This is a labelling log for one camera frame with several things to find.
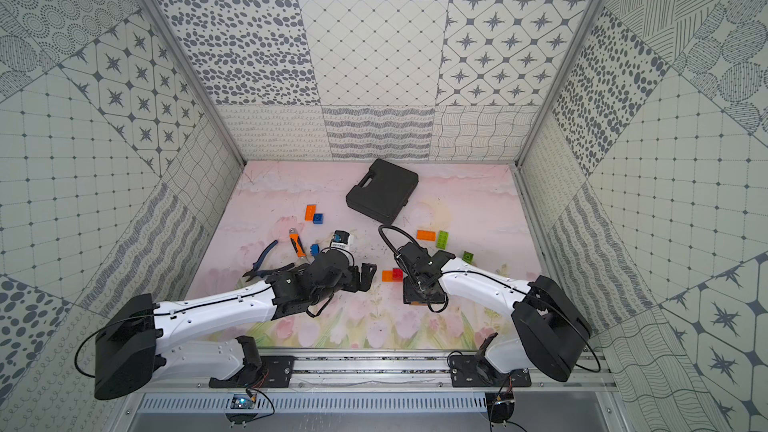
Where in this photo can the orange handled tool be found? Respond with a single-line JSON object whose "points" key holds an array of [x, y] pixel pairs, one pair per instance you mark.
{"points": [[297, 244]]}

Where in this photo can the black plastic carrying case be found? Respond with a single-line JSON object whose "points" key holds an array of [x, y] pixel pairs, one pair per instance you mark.
{"points": [[383, 191]]}

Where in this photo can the blue handled pliers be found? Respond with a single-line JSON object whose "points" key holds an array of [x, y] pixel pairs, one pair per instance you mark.
{"points": [[258, 270]]}

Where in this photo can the controller board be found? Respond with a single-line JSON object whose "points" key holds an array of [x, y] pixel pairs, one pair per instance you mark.
{"points": [[241, 410], [500, 406]]}

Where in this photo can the red lego brick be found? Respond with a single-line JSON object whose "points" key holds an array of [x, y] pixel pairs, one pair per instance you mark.
{"points": [[397, 274]]}

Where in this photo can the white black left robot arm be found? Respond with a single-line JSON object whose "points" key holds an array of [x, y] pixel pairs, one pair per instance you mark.
{"points": [[148, 341]]}

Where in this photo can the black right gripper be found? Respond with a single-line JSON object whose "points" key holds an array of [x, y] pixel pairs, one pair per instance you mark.
{"points": [[409, 294]]}

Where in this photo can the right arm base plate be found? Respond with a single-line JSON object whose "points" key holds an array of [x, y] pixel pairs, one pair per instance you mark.
{"points": [[467, 371]]}

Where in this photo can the green long lego brick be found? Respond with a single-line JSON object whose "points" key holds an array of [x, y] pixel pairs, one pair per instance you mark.
{"points": [[442, 240]]}

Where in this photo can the right controller board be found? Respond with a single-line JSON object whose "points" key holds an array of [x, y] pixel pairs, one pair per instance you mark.
{"points": [[500, 406]]}

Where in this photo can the left controller board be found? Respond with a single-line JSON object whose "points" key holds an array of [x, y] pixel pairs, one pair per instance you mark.
{"points": [[241, 410]]}

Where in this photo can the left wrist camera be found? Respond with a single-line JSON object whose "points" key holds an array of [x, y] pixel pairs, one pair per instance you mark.
{"points": [[341, 240]]}

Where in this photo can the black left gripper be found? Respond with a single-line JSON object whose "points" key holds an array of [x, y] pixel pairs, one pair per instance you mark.
{"points": [[358, 274]]}

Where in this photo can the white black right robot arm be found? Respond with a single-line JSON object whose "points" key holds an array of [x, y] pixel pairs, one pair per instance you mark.
{"points": [[551, 333]]}

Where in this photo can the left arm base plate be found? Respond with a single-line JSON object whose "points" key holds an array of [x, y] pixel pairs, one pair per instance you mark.
{"points": [[272, 372]]}

